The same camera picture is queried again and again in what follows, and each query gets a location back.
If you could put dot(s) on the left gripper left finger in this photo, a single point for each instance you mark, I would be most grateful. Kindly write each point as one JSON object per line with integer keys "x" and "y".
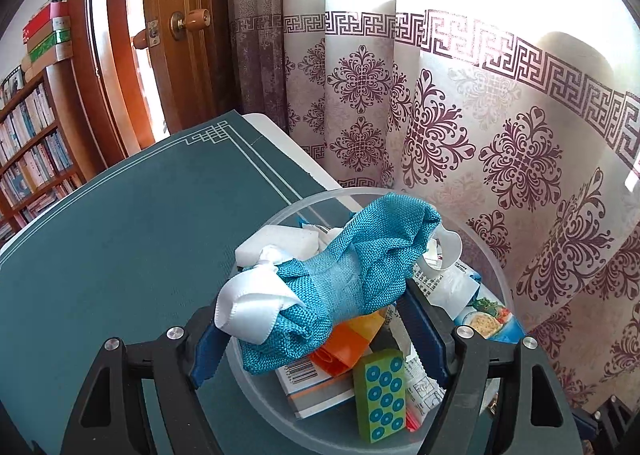
{"x": 110, "y": 416}

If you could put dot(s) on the clear plastic bowl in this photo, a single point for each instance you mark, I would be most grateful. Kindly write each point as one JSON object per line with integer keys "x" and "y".
{"x": 334, "y": 431}

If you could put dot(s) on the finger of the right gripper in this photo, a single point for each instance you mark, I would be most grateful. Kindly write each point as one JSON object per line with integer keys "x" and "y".
{"x": 613, "y": 429}

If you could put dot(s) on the stacked boxes on shelf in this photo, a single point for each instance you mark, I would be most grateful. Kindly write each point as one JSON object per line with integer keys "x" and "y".
{"x": 47, "y": 38}

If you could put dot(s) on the white sponge block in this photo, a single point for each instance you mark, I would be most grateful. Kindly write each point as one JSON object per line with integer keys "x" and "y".
{"x": 279, "y": 244}

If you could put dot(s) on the green dotted block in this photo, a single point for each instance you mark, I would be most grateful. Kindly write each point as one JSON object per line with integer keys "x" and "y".
{"x": 380, "y": 393}

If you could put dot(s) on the green table mat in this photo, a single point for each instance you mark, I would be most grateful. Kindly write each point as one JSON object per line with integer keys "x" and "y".
{"x": 133, "y": 252}

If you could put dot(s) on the wooden bookshelf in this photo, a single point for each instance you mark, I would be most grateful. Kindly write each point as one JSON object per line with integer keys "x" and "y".
{"x": 47, "y": 148}

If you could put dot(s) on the orange toy brick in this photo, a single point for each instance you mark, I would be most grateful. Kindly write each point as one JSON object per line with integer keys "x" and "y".
{"x": 347, "y": 344}

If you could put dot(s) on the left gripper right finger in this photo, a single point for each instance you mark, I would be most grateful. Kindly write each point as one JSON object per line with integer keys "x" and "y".
{"x": 533, "y": 416}

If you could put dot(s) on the white medicine box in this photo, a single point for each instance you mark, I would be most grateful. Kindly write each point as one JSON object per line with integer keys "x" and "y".
{"x": 310, "y": 390}

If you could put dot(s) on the white printed plastic bag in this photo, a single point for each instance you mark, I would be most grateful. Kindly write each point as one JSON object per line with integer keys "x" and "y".
{"x": 446, "y": 281}

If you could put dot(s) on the blue cracker packet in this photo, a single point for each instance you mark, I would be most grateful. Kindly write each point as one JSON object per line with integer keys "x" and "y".
{"x": 487, "y": 316}

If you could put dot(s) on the patterned curtain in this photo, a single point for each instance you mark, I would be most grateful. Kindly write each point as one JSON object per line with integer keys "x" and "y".
{"x": 518, "y": 117}

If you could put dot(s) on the red white snack packet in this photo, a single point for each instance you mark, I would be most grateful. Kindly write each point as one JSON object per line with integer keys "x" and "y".
{"x": 423, "y": 394}

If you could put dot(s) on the wooden door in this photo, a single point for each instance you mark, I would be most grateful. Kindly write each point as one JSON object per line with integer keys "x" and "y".
{"x": 189, "y": 46}

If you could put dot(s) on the blue cloth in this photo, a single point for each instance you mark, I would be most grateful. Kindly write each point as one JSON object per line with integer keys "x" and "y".
{"x": 283, "y": 311}

